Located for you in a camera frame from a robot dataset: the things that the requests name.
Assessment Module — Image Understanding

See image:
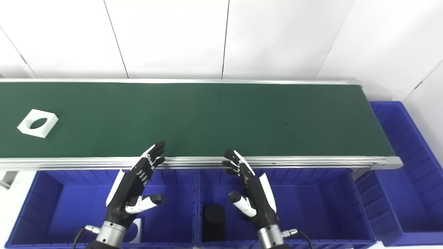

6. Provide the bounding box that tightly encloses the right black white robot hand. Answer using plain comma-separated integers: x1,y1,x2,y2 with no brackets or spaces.
221,149,279,231

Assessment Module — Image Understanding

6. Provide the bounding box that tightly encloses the blue plastic bin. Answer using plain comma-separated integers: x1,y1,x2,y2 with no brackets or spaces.
354,101,443,247
5,168,200,248
197,167,377,249

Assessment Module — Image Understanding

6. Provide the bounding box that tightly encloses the white square part with hole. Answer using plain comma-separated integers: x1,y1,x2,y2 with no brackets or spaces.
124,218,143,243
17,109,59,139

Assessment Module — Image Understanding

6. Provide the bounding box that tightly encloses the black cylinder part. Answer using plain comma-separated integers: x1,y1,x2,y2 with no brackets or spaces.
201,203,226,243

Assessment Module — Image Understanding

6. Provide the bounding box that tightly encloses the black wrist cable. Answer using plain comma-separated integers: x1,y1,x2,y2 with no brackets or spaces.
282,228,314,249
72,225,101,249

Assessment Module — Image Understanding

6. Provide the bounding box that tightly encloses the green conveyor belt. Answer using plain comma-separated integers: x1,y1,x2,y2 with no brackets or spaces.
0,78,404,189
0,82,396,159

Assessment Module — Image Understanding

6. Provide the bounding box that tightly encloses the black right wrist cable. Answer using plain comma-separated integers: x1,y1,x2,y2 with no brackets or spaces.
282,228,314,249

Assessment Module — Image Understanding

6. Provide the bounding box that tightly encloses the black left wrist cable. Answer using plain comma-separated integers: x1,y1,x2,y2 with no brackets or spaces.
72,225,101,249

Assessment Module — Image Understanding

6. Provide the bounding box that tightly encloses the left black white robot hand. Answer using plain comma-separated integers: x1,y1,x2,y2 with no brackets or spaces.
105,141,166,226

